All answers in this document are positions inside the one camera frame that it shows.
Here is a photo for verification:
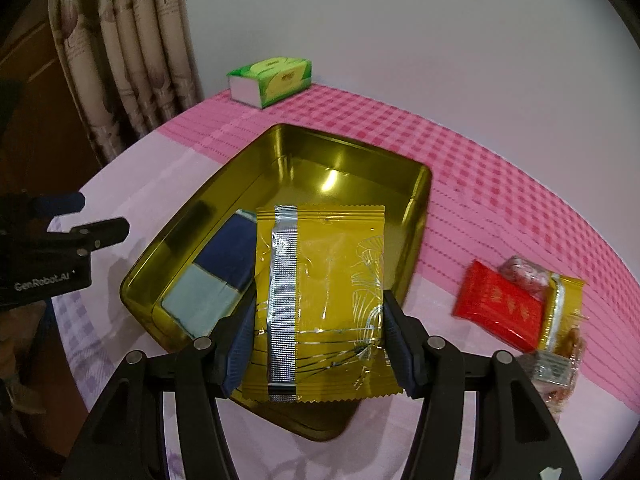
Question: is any red snack packet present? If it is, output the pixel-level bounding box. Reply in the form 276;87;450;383
452;260;546;354

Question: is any yellow snack packet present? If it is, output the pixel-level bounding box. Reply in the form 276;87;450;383
541;272;589;352
240;203;406;405

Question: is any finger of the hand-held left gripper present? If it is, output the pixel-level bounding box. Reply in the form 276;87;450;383
31;191;86;218
69;217;131;257

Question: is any green tissue pack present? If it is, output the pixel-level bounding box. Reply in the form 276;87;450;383
226;56;314;110

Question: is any clear fried dough twist packet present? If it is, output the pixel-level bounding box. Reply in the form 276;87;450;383
539;310;590;423

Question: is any beige patterned curtain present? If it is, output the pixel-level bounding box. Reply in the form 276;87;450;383
47;0;204;167

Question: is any small silver wrapped snack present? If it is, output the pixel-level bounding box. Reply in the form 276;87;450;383
519;351;572;387

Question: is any gold metal tin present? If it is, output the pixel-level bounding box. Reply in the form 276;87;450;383
120;122;434;444

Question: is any pink checked cloth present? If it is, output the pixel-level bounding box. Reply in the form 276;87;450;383
47;84;640;480

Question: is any dark wooden cabinet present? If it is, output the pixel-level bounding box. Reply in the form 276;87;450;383
0;21;107;202

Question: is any blue and pale packet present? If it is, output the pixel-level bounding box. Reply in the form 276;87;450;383
161;210;259;339

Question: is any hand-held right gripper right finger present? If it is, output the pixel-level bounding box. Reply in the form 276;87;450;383
382;290;583;480

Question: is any small pink wrapped snack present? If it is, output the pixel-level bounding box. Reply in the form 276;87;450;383
500;255;552;302

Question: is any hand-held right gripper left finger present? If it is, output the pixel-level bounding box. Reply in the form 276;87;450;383
60;285;258;480

